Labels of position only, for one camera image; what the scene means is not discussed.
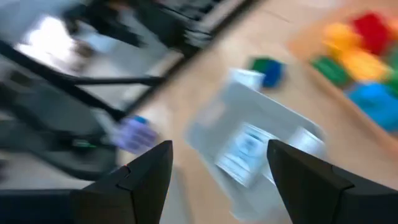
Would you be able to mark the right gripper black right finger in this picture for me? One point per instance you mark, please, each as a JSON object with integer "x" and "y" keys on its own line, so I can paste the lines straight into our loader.
{"x": 317, "y": 199}

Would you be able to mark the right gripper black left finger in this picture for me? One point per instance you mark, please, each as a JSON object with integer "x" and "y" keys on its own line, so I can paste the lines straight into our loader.
{"x": 124, "y": 199}

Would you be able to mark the teal playing card deck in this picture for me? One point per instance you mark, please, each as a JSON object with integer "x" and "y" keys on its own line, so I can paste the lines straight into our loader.
{"x": 245, "y": 152}

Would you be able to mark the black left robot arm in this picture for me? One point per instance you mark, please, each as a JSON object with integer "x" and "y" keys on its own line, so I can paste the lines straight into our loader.
{"x": 46, "y": 146}

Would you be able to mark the grey-brown playing card deck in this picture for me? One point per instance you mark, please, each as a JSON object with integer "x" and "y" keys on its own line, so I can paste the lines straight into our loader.
{"x": 308, "y": 140}

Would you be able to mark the purple foam die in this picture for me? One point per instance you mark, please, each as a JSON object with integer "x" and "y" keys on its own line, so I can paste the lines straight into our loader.
{"x": 133, "y": 135}

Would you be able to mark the blue toy brick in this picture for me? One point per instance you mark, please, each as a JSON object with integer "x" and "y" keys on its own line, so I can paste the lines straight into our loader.
{"x": 376, "y": 105}

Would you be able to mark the grey plastic bin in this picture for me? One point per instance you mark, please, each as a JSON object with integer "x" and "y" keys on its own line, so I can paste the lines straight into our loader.
{"x": 217, "y": 105}

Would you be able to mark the small blue brick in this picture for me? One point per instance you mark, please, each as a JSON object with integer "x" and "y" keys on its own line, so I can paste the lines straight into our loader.
{"x": 274, "y": 73}

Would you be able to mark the yellow studded brick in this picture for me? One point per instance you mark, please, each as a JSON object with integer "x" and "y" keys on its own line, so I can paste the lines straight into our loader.
{"x": 363, "y": 63}

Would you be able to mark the small dark green brick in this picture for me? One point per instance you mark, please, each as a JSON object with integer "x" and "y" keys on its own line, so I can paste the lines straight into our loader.
{"x": 259, "y": 67}

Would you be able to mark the orange plastic bin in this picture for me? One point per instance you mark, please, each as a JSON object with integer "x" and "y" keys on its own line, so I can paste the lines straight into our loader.
{"x": 306, "y": 43}

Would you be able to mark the yellow rounded toy block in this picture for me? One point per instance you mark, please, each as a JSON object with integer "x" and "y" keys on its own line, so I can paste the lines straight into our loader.
{"x": 340, "y": 37}

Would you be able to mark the red brick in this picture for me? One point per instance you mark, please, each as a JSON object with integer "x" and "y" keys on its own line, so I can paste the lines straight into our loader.
{"x": 371, "y": 32}

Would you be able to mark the black aluminium table frame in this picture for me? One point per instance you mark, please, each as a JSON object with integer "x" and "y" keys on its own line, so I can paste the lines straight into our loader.
{"x": 77, "y": 81}

